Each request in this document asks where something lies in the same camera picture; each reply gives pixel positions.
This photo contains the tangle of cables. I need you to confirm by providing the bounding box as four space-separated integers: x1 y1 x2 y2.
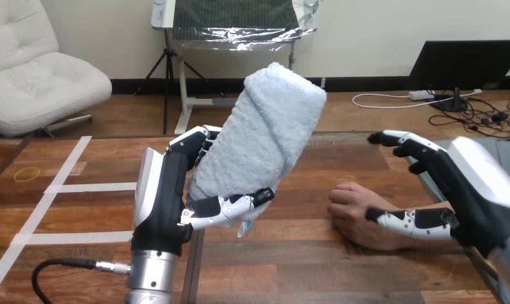
428 90 510 140

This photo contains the black cable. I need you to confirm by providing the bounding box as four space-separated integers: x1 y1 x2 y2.
31 258 133 304

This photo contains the person's hand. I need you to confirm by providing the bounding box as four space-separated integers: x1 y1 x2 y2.
327 182 409 251

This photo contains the white desk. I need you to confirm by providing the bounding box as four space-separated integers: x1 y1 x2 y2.
150 0 323 136

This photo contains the black tripod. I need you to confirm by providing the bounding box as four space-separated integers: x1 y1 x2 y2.
135 28 223 136

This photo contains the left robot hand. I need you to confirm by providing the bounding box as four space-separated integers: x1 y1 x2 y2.
131 125 277 257

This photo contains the white power strip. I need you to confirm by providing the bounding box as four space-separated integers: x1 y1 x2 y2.
408 89 436 101

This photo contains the white cushioned chair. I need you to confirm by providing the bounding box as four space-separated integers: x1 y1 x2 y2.
0 0 113 139

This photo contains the white power cable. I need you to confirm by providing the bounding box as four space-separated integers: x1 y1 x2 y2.
351 88 483 110

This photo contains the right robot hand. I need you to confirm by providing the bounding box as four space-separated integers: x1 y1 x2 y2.
365 129 510 259

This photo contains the foil sheet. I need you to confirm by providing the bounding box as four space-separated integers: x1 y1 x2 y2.
170 0 320 53

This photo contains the white towel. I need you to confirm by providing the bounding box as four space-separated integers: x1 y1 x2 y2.
187 61 328 238

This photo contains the dark screen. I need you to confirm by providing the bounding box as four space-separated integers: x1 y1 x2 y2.
407 39 510 113

